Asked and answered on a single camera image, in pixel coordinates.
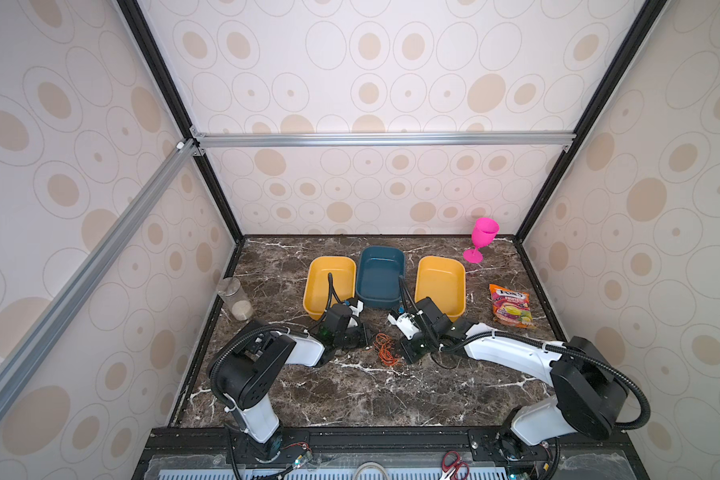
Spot left yellow plastic bin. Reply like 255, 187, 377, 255
303, 256, 357, 321

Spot diagonal aluminium rail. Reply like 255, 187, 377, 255
0, 138, 199, 421

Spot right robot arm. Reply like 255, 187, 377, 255
392, 278, 651, 461

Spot cable bundle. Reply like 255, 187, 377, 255
373, 332, 403, 368

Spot red handled scissors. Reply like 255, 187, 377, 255
439, 451, 470, 480

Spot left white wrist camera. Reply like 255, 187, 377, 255
344, 298, 364, 317

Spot teal plastic bin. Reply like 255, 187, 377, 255
356, 246, 406, 310

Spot clear jar with white powder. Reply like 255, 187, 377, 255
217, 277, 254, 321

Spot pink plastic goblet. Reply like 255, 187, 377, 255
463, 217, 500, 264

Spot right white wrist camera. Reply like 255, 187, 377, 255
387, 312, 421, 340

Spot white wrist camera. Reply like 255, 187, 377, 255
387, 312, 421, 340
344, 298, 364, 317

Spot horizontal aluminium rail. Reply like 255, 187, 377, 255
178, 130, 576, 152

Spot right yellow plastic bin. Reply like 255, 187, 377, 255
414, 256, 466, 322

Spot colourful snack bag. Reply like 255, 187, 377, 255
489, 284, 534, 329

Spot yellow plastic bin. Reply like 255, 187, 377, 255
414, 256, 466, 322
303, 256, 357, 321

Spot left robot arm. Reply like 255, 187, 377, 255
208, 274, 372, 461

